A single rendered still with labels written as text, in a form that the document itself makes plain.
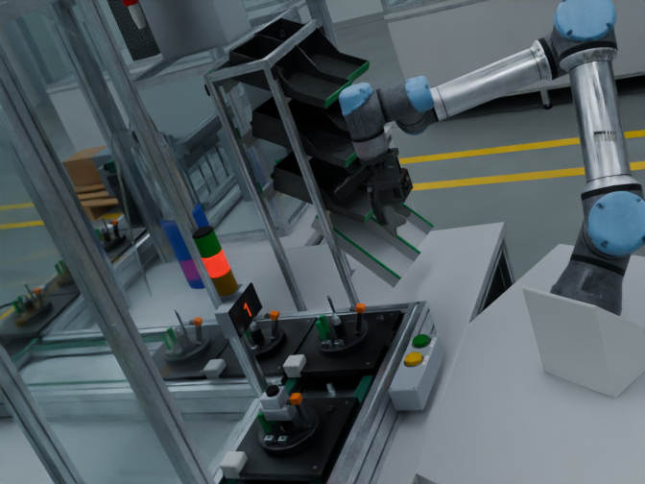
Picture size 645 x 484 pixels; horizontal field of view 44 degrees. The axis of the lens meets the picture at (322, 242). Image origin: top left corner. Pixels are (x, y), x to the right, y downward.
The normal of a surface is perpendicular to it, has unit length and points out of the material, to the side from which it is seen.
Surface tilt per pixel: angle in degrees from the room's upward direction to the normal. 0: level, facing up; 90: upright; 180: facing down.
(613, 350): 90
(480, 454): 0
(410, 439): 0
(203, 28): 90
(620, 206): 63
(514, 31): 90
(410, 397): 90
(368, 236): 45
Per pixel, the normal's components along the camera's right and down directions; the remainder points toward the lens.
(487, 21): -0.46, 0.51
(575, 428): -0.32, -0.86
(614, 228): -0.19, 0.01
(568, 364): -0.76, 0.49
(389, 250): 0.34, -0.62
